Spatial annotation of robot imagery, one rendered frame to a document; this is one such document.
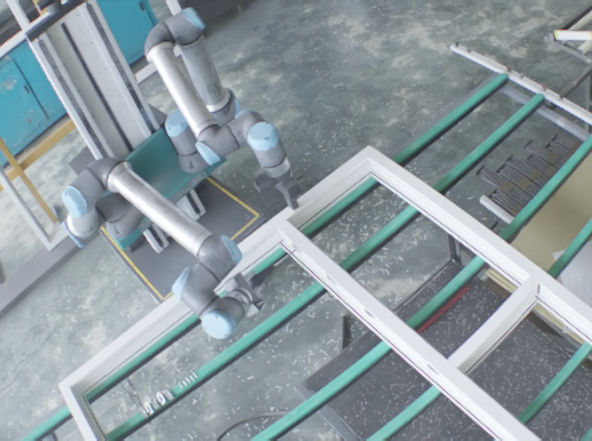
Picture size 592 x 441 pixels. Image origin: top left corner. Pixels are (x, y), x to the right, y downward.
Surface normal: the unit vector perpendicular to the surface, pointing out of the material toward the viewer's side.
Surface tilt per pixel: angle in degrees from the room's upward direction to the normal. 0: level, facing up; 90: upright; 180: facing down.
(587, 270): 0
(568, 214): 0
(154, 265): 0
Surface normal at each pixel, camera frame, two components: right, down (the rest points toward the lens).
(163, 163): 0.64, 0.43
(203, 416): -0.28, -0.64
